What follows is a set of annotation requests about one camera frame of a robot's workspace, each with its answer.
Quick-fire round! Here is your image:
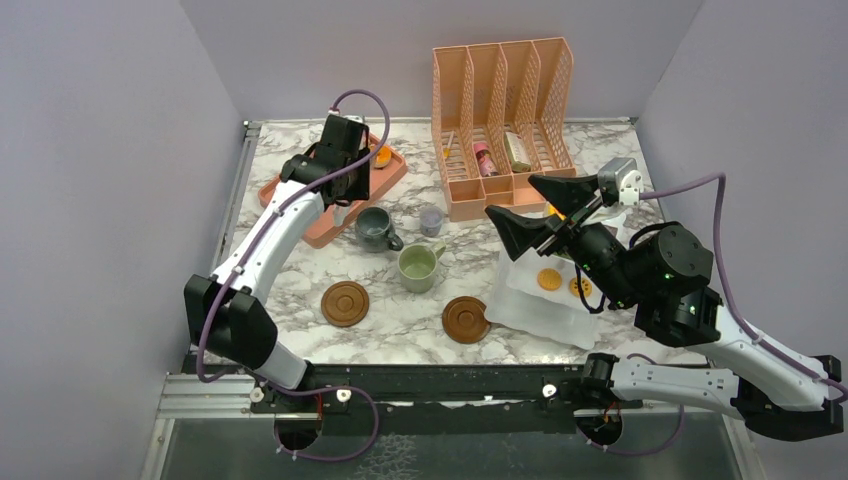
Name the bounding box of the brown wooden coaster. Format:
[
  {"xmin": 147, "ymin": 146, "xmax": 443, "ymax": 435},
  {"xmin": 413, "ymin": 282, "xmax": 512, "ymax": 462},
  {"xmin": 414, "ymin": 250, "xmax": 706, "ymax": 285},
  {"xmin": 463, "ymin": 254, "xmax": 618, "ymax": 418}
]
[
  {"xmin": 320, "ymin": 281, "xmax": 370, "ymax": 328},
  {"xmin": 442, "ymin": 296, "xmax": 491, "ymax": 344}
]

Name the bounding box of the white tiered dessert stand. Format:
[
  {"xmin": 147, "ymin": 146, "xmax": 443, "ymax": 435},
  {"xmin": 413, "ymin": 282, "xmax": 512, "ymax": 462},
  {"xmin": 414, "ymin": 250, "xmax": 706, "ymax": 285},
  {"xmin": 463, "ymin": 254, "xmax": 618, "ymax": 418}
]
[{"xmin": 487, "ymin": 246, "xmax": 633, "ymax": 350}]

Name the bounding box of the light green ceramic mug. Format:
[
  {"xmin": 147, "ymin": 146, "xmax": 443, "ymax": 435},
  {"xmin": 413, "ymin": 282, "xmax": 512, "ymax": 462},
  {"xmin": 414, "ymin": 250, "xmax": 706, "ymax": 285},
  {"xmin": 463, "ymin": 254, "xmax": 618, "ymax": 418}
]
[{"xmin": 398, "ymin": 240, "xmax": 446, "ymax": 294}]

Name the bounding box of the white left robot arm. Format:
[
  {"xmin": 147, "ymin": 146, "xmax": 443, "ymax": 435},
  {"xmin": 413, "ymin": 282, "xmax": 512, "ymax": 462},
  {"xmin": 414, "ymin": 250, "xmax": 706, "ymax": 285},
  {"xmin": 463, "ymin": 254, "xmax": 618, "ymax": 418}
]
[{"xmin": 184, "ymin": 168, "xmax": 371, "ymax": 411}]

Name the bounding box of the left brown wooden coaster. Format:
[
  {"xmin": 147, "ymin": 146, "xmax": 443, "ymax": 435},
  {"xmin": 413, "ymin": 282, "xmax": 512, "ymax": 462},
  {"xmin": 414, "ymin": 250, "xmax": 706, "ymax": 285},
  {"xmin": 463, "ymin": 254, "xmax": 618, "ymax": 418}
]
[{"xmin": 320, "ymin": 281, "xmax": 370, "ymax": 328}]

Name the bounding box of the pink mesh file organizer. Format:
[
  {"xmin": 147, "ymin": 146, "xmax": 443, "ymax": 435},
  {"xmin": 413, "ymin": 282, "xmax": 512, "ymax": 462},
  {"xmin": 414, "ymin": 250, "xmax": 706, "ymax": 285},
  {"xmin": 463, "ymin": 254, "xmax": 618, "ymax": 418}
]
[{"xmin": 431, "ymin": 37, "xmax": 576, "ymax": 222}]

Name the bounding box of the right brown wooden coaster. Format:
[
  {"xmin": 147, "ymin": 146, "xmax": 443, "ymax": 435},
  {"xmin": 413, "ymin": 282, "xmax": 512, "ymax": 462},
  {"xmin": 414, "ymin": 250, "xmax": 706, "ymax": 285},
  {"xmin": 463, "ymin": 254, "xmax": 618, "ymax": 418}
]
[{"xmin": 442, "ymin": 296, "xmax": 491, "ymax": 344}]

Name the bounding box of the orange glazed donut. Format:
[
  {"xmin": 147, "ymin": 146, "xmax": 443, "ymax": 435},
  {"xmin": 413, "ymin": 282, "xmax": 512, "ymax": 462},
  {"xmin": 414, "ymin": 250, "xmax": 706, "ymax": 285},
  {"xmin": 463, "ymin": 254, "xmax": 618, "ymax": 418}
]
[{"xmin": 371, "ymin": 146, "xmax": 392, "ymax": 170}]

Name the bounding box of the yellow frosted donut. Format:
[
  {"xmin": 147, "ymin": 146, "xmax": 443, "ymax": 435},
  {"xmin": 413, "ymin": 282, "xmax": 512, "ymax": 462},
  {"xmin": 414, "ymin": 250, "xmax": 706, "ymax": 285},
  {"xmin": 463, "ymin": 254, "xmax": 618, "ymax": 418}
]
[{"xmin": 547, "ymin": 205, "xmax": 565, "ymax": 220}]

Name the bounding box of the pink bottle in organizer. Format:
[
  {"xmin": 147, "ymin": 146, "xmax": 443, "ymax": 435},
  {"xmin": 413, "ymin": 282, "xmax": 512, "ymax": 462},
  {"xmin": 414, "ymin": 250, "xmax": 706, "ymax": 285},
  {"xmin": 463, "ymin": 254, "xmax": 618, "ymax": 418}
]
[{"xmin": 473, "ymin": 141, "xmax": 499, "ymax": 177}]

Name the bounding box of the tan box in organizer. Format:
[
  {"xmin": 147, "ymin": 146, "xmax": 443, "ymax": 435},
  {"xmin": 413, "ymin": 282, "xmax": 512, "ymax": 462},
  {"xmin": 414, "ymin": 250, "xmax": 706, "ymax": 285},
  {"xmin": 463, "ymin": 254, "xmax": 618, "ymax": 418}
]
[{"xmin": 504, "ymin": 131, "xmax": 532, "ymax": 173}]

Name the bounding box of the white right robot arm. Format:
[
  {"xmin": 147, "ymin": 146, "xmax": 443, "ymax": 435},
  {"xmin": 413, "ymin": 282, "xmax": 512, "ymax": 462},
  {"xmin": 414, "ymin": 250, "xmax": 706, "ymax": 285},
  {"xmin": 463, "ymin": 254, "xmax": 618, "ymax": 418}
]
[{"xmin": 485, "ymin": 158, "xmax": 847, "ymax": 442}]

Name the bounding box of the dark blue-green ceramic mug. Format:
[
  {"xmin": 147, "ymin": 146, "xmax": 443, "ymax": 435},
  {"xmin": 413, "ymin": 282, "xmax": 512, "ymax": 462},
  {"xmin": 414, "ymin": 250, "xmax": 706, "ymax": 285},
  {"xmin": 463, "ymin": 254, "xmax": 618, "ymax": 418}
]
[{"xmin": 354, "ymin": 207, "xmax": 404, "ymax": 253}]

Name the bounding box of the yellow flower cookie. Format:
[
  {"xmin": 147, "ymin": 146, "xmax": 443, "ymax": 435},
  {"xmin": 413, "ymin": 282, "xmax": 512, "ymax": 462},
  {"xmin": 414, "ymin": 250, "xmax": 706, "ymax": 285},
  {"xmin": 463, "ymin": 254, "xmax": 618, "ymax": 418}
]
[{"xmin": 569, "ymin": 277, "xmax": 594, "ymax": 299}]

